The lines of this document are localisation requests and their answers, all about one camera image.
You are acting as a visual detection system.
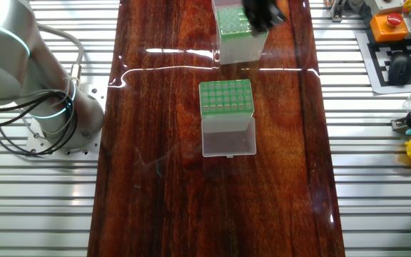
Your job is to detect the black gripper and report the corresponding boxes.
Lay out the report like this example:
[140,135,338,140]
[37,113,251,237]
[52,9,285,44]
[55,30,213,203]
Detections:
[243,0,288,36]

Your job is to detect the low green rack tip box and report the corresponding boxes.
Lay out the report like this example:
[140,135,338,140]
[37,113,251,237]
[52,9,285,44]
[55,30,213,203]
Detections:
[211,0,270,66]

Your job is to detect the tall translucent green tip box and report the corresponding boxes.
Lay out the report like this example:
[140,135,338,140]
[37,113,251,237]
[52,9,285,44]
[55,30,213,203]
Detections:
[198,79,258,159]

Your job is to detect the yellow button box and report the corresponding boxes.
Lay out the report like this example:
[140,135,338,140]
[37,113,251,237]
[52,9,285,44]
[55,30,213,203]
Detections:
[369,12,410,43]

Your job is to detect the red emergency stop button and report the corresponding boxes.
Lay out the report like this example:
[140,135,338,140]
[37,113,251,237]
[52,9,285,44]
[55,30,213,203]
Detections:
[386,13,403,28]

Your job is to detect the black computer mouse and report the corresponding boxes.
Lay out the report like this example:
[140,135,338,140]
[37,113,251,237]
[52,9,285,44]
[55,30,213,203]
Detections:
[387,51,411,86]

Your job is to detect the glossy brown wooden board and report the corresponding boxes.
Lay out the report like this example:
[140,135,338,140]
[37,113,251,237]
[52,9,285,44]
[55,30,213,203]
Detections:
[86,0,346,257]

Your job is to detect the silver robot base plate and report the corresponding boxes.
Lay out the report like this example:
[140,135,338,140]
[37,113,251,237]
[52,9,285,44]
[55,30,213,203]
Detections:
[25,84,108,160]

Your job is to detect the grey cable with metal plug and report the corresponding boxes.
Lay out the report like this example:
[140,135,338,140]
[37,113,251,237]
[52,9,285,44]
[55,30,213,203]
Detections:
[37,24,85,86]

